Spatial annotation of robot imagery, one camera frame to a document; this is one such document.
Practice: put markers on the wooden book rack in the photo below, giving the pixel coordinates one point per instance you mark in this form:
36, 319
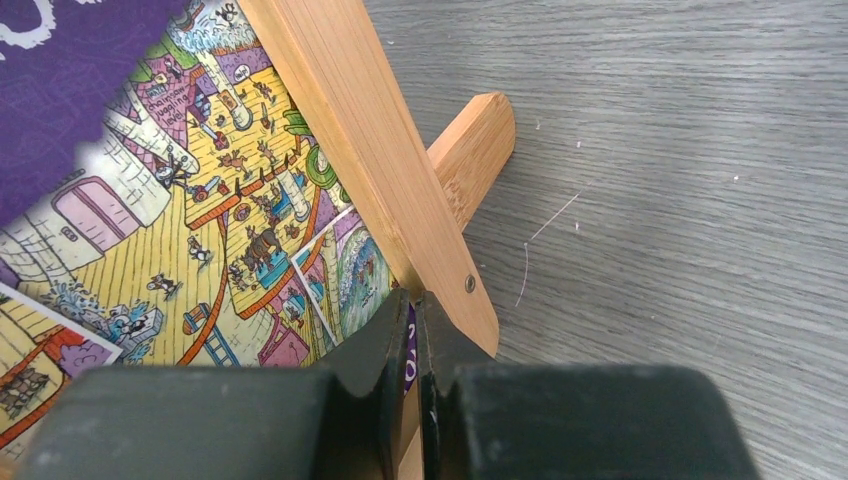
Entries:
415, 202

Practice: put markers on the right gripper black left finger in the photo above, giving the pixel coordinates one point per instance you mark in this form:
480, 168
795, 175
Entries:
232, 424

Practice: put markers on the purple 52-Storey Treehouse book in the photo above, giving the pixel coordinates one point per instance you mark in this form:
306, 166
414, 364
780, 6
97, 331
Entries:
163, 202

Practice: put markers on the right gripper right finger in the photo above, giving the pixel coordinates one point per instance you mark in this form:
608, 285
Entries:
482, 419

